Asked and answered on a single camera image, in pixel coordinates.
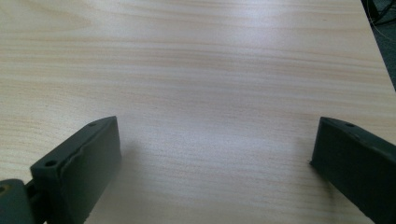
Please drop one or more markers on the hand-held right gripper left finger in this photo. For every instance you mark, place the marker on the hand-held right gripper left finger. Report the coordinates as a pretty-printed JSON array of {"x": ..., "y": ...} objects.
[{"x": 77, "y": 168}]

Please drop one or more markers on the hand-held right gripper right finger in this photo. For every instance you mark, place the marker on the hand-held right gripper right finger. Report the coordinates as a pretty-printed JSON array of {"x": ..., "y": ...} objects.
[{"x": 358, "y": 161}]

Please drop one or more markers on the black metal stand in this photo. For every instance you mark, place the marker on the black metal stand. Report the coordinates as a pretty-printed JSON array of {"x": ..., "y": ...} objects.
[{"x": 377, "y": 11}]

